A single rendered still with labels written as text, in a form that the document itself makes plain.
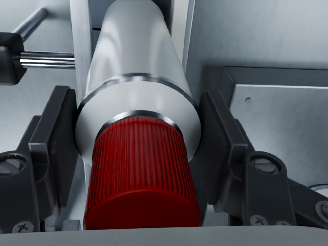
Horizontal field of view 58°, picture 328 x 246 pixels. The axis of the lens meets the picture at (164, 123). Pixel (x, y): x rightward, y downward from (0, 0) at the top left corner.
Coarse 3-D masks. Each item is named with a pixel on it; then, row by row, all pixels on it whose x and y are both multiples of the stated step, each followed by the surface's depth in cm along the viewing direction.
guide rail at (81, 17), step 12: (72, 0) 18; (84, 0) 18; (72, 12) 19; (84, 12) 19; (72, 24) 19; (84, 24) 19; (72, 36) 20; (84, 36) 20; (84, 48) 20; (84, 60) 20; (84, 72) 21; (84, 84) 22; (84, 168) 26
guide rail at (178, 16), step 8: (176, 0) 23; (184, 0) 23; (176, 8) 24; (184, 8) 24; (176, 16) 24; (184, 16) 24; (176, 24) 24; (184, 24) 24; (176, 32) 25; (184, 32) 25; (176, 40) 25; (176, 48) 26
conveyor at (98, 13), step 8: (96, 0) 26; (104, 0) 26; (112, 0) 26; (160, 0) 27; (168, 0) 27; (96, 8) 26; (104, 8) 26; (160, 8) 27; (168, 8) 27; (96, 16) 27; (168, 16) 27; (96, 24) 27; (168, 24) 28; (96, 32) 28; (96, 40) 28
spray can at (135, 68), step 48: (144, 0) 22; (96, 48) 16; (144, 48) 13; (96, 96) 11; (144, 96) 10; (192, 96) 12; (96, 144) 10; (144, 144) 9; (192, 144) 12; (96, 192) 8; (144, 192) 7; (192, 192) 8
